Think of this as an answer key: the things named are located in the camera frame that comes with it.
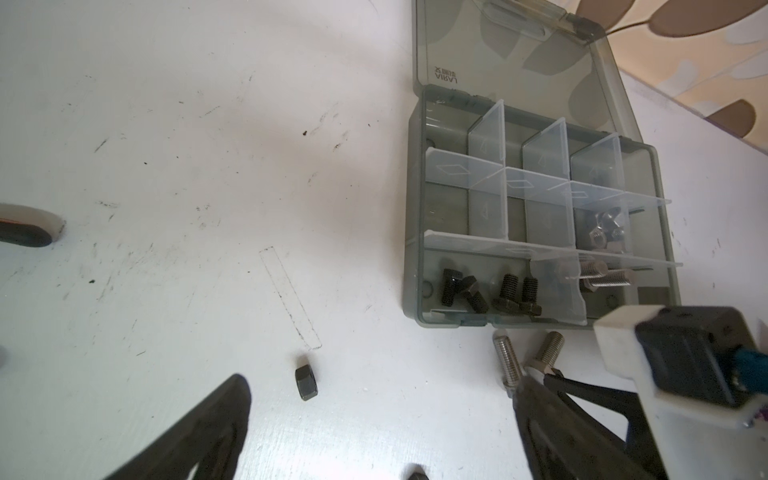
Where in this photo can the orange handled pliers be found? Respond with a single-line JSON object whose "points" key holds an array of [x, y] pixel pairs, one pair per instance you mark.
{"points": [[29, 227]]}

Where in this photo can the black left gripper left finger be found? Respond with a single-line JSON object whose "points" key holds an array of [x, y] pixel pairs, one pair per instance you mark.
{"points": [[204, 444]]}

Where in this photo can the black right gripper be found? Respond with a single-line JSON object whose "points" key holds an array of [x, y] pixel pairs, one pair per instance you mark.
{"points": [[701, 383]]}

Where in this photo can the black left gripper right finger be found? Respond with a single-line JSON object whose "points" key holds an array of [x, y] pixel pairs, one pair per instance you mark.
{"points": [[561, 445]]}

